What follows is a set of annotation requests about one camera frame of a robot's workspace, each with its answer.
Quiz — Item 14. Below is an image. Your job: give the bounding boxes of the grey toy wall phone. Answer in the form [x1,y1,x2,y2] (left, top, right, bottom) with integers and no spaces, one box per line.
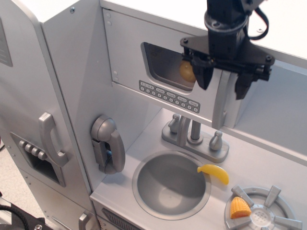
[91,115,125,174]

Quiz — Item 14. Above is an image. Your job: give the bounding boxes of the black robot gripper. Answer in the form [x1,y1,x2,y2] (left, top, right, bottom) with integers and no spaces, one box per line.
[180,14,275,100]

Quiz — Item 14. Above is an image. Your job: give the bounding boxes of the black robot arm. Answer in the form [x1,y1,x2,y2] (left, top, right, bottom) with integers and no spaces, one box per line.
[180,0,275,100]

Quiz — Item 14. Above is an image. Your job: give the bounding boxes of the silver toy stove burner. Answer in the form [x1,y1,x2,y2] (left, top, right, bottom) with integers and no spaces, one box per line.
[224,185,303,230]

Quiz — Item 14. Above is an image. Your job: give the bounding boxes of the silver lower door handle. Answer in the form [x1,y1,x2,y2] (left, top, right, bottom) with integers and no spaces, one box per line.
[78,212,95,230]

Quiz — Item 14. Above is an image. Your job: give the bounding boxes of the yellow toy corn cob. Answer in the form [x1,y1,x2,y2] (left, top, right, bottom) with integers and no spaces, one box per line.
[230,196,251,219]

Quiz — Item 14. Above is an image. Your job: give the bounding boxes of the yellow toy ball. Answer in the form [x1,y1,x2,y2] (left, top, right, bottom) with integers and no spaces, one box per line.
[179,60,196,83]

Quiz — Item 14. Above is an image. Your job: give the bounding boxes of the silver microwave door handle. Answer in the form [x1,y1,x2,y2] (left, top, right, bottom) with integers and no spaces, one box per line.
[212,70,231,130]

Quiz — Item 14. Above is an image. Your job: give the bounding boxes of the grey toy ice dispenser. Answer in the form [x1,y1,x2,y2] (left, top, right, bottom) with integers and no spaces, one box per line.
[10,132,66,187]

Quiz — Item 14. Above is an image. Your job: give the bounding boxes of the silver fridge door handle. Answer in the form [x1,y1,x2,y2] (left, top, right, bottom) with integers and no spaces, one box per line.
[38,112,68,167]

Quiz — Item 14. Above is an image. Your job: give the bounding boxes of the yellow toy banana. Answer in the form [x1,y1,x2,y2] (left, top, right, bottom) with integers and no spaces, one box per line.
[197,164,229,185]

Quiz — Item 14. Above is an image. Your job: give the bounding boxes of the black cable and bracket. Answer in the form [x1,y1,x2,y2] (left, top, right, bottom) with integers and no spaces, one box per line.
[0,191,46,230]

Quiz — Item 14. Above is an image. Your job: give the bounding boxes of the round silver toy sink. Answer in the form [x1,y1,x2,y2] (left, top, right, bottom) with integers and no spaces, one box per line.
[131,150,212,221]

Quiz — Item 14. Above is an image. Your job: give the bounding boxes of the grey toy microwave door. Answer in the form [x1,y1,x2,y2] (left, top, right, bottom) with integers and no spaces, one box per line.
[103,9,251,128]

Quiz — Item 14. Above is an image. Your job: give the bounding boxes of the grey toy fridge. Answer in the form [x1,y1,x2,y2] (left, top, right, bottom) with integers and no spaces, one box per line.
[0,0,100,230]

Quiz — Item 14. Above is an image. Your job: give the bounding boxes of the silver toy faucet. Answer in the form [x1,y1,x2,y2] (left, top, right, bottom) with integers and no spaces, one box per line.
[162,114,229,163]

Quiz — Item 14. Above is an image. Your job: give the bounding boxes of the grey toy oven panel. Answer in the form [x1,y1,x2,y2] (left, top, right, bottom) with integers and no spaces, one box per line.
[102,208,141,230]

